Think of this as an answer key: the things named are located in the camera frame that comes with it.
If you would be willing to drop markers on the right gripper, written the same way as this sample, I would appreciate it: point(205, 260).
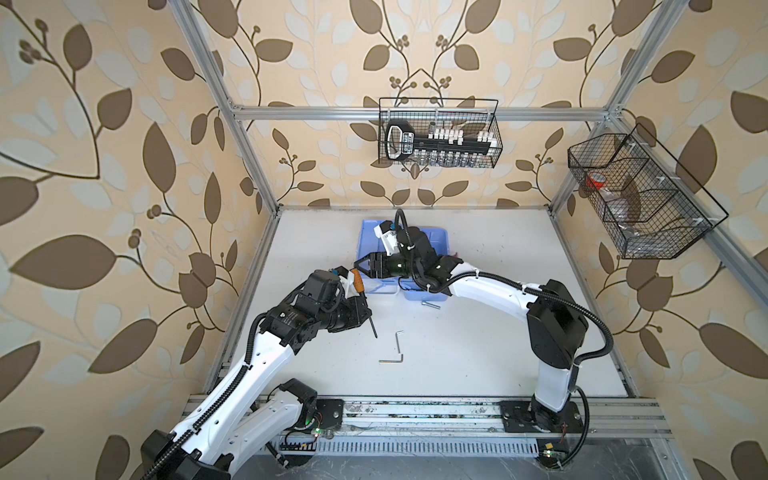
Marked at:
point(374, 258)

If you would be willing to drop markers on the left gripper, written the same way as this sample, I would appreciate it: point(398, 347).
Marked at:
point(356, 317)

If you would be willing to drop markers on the white and blue tool box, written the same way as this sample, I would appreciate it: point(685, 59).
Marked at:
point(369, 243)

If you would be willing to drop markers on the small hex key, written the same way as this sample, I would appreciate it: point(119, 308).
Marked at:
point(398, 344)

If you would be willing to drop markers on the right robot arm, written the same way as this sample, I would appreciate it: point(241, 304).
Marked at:
point(562, 333)

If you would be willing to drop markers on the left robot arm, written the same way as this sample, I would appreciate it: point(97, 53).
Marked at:
point(227, 429)

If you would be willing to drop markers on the black socket set holder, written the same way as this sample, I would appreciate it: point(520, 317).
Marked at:
point(400, 141)

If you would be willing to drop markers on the back wire basket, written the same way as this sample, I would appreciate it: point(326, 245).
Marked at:
point(470, 114)

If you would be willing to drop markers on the wire basket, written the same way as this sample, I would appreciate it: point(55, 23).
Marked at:
point(653, 206)
point(470, 114)

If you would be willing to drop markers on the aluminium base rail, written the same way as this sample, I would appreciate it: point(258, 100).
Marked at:
point(452, 416)

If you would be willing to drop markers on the right wire basket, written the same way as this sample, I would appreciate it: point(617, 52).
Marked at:
point(653, 206)

